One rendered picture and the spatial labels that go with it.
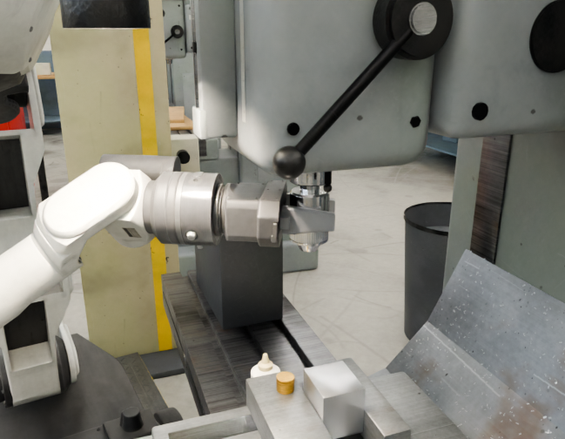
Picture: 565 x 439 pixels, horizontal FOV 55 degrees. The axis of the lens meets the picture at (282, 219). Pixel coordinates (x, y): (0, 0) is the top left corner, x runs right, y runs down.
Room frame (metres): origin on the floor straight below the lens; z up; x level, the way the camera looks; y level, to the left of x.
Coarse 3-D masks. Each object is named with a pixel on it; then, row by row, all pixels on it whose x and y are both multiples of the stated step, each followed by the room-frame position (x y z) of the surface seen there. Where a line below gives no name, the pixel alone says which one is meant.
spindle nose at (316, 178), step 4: (316, 172) 0.59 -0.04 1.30; (320, 172) 0.60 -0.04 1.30; (324, 172) 0.60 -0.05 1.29; (300, 176) 0.60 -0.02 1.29; (304, 176) 0.59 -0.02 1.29; (308, 176) 0.59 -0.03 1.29; (312, 176) 0.59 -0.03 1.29; (316, 176) 0.59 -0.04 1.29; (320, 176) 0.60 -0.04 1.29; (292, 180) 0.61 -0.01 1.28; (296, 180) 0.60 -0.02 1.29; (300, 180) 0.60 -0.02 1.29; (304, 180) 0.59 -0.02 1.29; (308, 180) 0.59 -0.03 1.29; (312, 180) 0.59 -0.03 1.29; (316, 180) 0.59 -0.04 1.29; (320, 180) 0.60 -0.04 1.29; (296, 184) 0.60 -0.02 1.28; (300, 184) 0.60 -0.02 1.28; (304, 184) 0.59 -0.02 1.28; (308, 184) 0.59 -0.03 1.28; (312, 184) 0.59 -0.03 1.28; (316, 184) 0.59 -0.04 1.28; (320, 184) 0.60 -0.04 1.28; (324, 184) 0.60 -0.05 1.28
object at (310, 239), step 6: (294, 204) 0.60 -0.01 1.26; (300, 204) 0.60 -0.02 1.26; (318, 204) 0.59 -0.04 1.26; (324, 204) 0.60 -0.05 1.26; (324, 210) 0.60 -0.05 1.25; (294, 234) 0.60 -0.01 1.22; (300, 234) 0.60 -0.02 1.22; (306, 234) 0.59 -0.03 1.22; (312, 234) 0.59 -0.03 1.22; (318, 234) 0.60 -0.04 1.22; (324, 234) 0.60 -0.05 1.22; (294, 240) 0.60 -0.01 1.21; (300, 240) 0.60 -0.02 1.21; (306, 240) 0.59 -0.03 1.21; (312, 240) 0.59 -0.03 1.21; (318, 240) 0.60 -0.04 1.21; (324, 240) 0.60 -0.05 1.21; (306, 246) 0.59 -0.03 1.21; (312, 246) 0.59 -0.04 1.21
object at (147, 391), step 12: (120, 360) 1.59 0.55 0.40; (132, 360) 1.59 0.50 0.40; (132, 372) 1.52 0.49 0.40; (144, 372) 1.52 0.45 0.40; (132, 384) 1.46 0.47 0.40; (144, 384) 1.46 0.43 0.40; (144, 396) 1.39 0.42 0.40; (156, 396) 1.39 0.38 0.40; (144, 408) 1.34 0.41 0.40; (156, 408) 1.34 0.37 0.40
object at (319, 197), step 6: (294, 192) 0.61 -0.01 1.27; (300, 192) 0.61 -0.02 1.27; (306, 192) 0.61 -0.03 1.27; (312, 192) 0.61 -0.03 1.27; (318, 192) 0.61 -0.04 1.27; (324, 192) 0.61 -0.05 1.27; (294, 198) 0.60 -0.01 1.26; (300, 198) 0.60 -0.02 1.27; (306, 198) 0.59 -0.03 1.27; (312, 198) 0.59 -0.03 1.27; (318, 198) 0.59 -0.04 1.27; (324, 198) 0.60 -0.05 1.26; (306, 204) 0.59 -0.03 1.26; (312, 204) 0.59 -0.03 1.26
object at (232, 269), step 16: (224, 240) 0.89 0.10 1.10; (208, 256) 0.97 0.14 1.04; (224, 256) 0.89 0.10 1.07; (240, 256) 0.90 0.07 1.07; (256, 256) 0.91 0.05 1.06; (272, 256) 0.92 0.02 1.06; (208, 272) 0.97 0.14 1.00; (224, 272) 0.89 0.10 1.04; (240, 272) 0.90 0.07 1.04; (256, 272) 0.91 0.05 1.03; (272, 272) 0.92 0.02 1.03; (208, 288) 0.98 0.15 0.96; (224, 288) 0.89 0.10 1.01; (240, 288) 0.90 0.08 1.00; (256, 288) 0.91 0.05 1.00; (272, 288) 0.92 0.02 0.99; (224, 304) 0.89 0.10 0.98; (240, 304) 0.90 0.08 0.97; (256, 304) 0.91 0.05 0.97; (272, 304) 0.92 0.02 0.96; (224, 320) 0.89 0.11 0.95; (240, 320) 0.90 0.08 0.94; (256, 320) 0.91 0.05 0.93; (272, 320) 0.92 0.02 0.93
